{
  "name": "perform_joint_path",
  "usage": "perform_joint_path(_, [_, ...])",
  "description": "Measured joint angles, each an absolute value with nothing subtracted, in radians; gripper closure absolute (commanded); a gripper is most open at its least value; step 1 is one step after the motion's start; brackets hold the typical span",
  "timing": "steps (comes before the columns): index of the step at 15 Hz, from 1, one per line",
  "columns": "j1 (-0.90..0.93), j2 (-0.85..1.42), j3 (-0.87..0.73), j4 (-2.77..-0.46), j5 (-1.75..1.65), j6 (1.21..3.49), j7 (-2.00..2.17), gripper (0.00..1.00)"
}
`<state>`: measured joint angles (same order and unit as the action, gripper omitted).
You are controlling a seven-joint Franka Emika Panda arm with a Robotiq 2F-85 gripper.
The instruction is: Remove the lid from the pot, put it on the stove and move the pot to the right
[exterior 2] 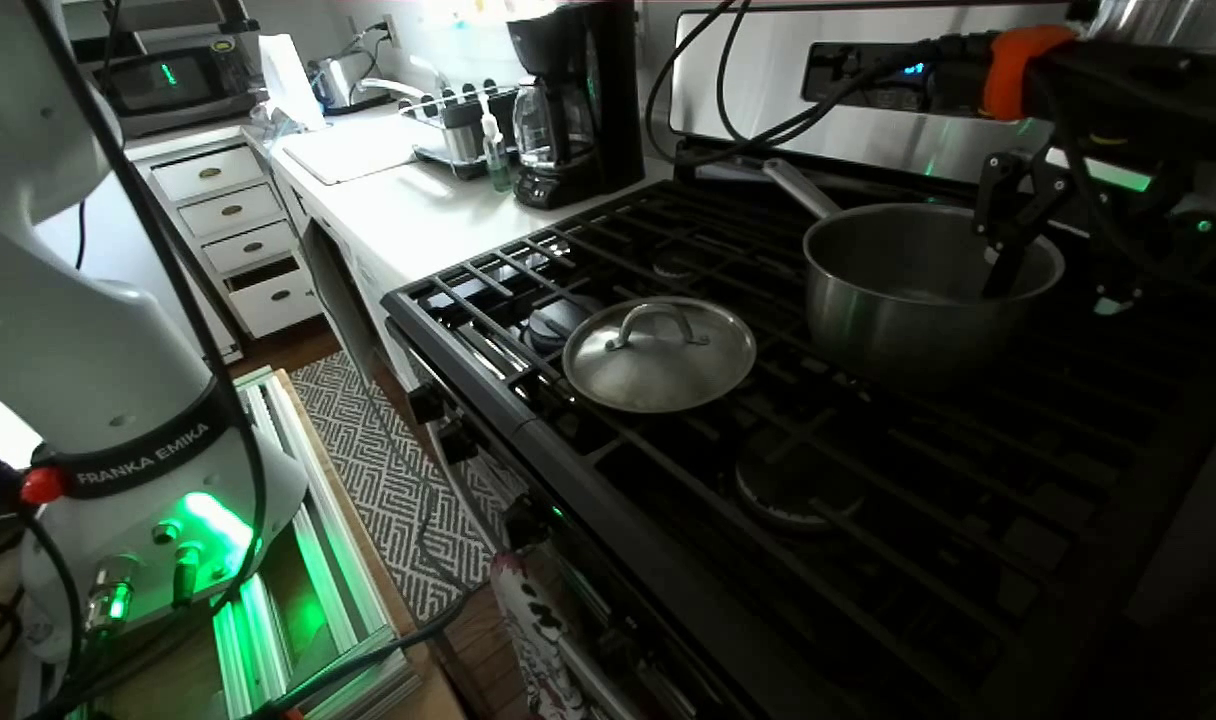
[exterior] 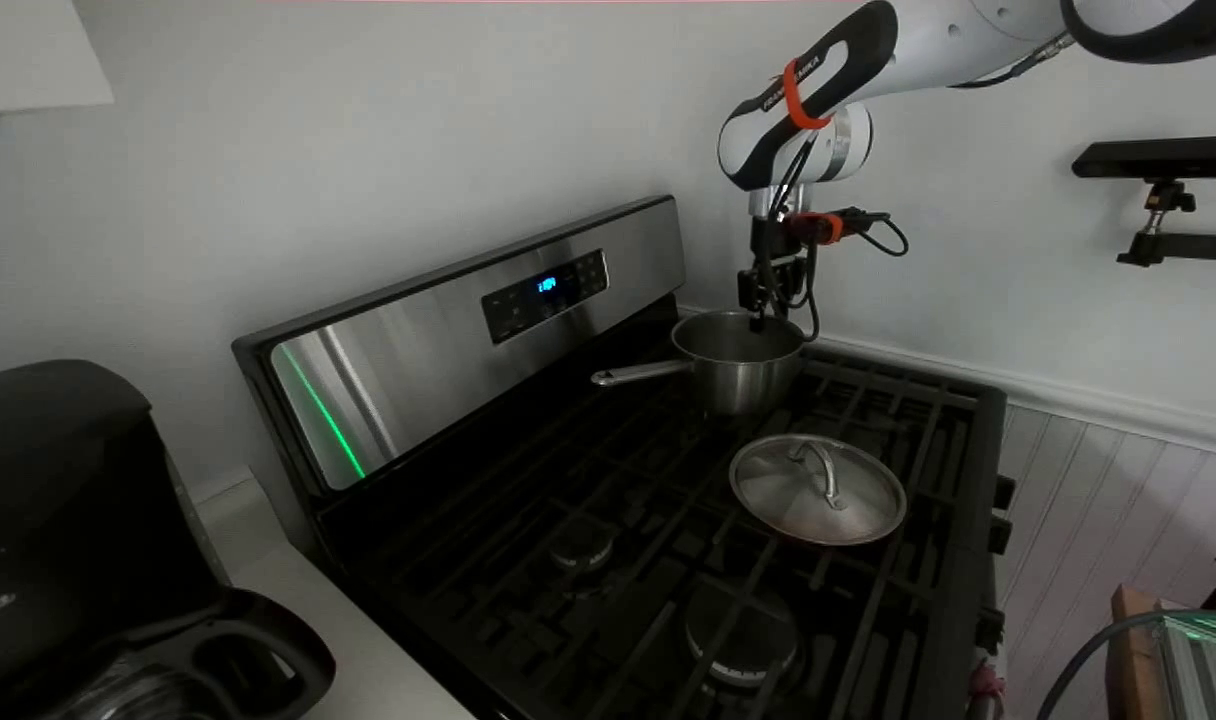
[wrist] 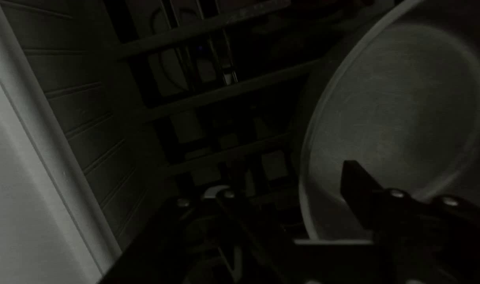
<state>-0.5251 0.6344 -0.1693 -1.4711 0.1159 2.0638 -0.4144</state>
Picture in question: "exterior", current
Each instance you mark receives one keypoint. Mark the black coffee maker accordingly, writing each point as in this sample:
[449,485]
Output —
[60,534]

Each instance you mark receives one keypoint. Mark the black gas stove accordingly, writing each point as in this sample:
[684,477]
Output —
[570,640]

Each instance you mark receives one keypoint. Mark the black stove knob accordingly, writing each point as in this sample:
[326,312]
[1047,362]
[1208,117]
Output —
[997,534]
[988,628]
[1001,490]

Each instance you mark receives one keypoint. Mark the black wall camera bracket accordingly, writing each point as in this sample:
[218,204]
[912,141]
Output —
[1168,158]

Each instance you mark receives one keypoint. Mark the round gas burner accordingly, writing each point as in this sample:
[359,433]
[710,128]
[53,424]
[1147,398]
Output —
[582,542]
[741,640]

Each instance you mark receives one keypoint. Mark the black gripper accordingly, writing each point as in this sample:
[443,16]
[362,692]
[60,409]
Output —
[783,254]

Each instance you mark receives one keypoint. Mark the printed hanging dish towel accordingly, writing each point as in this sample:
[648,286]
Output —
[988,680]

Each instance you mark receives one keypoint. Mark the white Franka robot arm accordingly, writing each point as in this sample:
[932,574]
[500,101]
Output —
[931,44]

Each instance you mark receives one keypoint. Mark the stainless steel pot lid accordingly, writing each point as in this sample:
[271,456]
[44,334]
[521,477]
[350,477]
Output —
[816,490]

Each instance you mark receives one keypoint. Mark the white countertop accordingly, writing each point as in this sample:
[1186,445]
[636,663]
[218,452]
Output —
[313,603]

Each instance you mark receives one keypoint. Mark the white wall cabinet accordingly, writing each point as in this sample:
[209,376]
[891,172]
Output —
[30,44]

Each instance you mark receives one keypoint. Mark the aluminium robot stand frame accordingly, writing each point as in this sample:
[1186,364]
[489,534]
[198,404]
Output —
[1208,667]

